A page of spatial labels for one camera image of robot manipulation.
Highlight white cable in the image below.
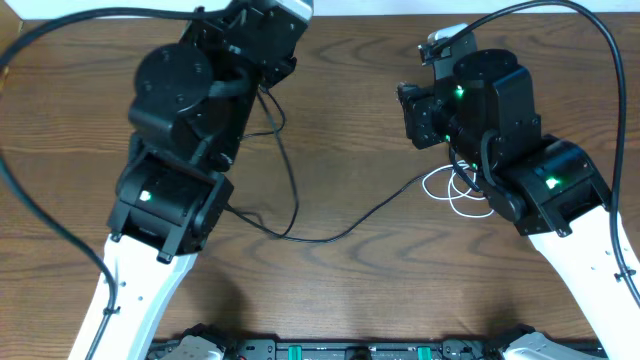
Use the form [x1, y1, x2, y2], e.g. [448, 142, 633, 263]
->
[421, 160, 496, 220]

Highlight black USB cable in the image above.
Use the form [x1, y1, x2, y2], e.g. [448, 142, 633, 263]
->
[222, 159, 481, 245]

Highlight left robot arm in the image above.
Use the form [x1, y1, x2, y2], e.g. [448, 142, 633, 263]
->
[70, 0, 313, 359]

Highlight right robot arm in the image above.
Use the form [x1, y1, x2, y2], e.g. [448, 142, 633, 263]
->
[397, 49, 639, 359]

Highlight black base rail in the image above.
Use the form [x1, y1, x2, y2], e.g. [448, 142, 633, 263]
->
[147, 323, 609, 360]

